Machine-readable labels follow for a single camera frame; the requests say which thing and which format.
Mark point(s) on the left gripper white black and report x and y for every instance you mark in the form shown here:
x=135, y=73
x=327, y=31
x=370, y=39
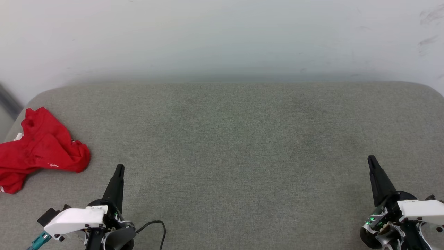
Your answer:
x=74, y=219

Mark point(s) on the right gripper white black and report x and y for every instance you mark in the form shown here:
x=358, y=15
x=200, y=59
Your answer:
x=421, y=210

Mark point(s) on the red Bulls 23 jersey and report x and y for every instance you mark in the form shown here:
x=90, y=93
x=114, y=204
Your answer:
x=41, y=149

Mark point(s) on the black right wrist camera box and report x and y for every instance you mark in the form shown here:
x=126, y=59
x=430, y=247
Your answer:
x=432, y=198

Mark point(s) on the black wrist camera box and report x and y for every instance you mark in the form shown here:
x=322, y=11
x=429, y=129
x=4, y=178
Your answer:
x=432, y=198
x=52, y=215

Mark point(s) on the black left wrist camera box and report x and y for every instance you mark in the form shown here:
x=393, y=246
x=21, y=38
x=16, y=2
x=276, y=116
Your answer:
x=52, y=215

